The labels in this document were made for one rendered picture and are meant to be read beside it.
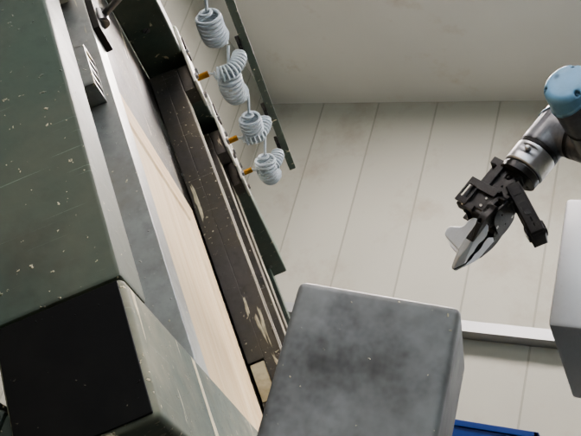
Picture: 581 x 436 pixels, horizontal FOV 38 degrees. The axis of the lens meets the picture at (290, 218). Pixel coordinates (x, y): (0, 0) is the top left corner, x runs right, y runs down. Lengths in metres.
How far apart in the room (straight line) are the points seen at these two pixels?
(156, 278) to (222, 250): 0.84
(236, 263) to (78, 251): 1.09
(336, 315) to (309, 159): 5.04
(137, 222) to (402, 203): 4.29
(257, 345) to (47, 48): 0.97
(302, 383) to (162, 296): 0.37
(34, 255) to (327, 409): 0.27
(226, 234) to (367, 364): 1.23
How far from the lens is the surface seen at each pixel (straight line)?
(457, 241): 1.47
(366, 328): 0.61
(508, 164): 1.52
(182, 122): 1.99
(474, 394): 4.63
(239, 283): 1.75
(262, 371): 1.67
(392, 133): 5.55
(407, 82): 5.50
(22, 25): 0.88
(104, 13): 1.24
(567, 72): 1.40
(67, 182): 0.74
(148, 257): 0.97
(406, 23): 5.06
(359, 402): 0.59
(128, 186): 1.03
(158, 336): 0.72
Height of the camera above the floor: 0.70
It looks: 25 degrees up
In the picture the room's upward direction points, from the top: 17 degrees clockwise
